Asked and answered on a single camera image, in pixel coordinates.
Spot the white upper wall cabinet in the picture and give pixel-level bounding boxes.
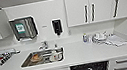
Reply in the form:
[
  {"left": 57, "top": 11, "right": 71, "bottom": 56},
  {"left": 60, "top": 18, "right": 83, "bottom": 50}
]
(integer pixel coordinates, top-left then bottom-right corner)
[{"left": 62, "top": 0, "right": 127, "bottom": 29}]

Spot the blue dish soap bottle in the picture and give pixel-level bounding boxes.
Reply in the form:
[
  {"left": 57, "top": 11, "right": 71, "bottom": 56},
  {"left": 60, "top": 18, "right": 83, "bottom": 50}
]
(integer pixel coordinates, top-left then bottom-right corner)
[{"left": 81, "top": 32, "right": 90, "bottom": 45}]

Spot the steel kitchen sink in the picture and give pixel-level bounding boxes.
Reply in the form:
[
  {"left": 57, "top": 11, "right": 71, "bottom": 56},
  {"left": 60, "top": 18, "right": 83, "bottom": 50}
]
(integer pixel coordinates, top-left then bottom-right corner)
[{"left": 17, "top": 45, "right": 67, "bottom": 70}]

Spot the steel paper towel dispenser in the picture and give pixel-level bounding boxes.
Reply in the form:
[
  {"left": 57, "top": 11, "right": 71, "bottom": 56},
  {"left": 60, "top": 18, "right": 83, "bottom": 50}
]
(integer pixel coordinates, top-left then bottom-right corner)
[{"left": 7, "top": 14, "right": 41, "bottom": 44}]

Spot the stack of white plates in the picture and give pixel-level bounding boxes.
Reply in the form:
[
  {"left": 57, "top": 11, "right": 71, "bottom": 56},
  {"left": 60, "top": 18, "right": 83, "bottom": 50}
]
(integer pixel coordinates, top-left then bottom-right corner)
[{"left": 91, "top": 29, "right": 110, "bottom": 46}]

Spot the black soap dispenser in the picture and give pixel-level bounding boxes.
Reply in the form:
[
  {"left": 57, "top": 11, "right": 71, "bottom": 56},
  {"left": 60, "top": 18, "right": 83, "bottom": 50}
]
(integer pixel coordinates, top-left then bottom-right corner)
[{"left": 50, "top": 17, "right": 65, "bottom": 38}]

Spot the orange bowl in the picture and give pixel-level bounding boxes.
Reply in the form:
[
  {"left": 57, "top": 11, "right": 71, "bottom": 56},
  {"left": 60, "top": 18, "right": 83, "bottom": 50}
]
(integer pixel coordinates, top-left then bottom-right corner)
[{"left": 29, "top": 52, "right": 44, "bottom": 64}]

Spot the small clear bottle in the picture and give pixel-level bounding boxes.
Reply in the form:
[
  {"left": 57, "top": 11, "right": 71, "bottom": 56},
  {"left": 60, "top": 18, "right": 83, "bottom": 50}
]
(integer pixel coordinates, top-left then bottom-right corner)
[{"left": 86, "top": 34, "right": 93, "bottom": 45}]

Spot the chrome sink faucet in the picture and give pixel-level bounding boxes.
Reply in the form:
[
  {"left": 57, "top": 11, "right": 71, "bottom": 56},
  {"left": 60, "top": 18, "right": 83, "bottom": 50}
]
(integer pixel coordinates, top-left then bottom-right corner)
[{"left": 37, "top": 39, "right": 50, "bottom": 51}]

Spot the white wall outlet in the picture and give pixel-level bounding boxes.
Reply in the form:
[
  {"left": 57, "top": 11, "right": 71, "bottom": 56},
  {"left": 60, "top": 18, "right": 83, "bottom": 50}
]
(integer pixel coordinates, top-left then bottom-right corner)
[{"left": 67, "top": 28, "right": 74, "bottom": 36}]

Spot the white cup on plate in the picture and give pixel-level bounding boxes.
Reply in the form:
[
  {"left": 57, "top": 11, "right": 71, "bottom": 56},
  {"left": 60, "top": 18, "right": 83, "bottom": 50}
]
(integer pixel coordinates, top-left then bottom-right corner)
[{"left": 48, "top": 48, "right": 64, "bottom": 63}]

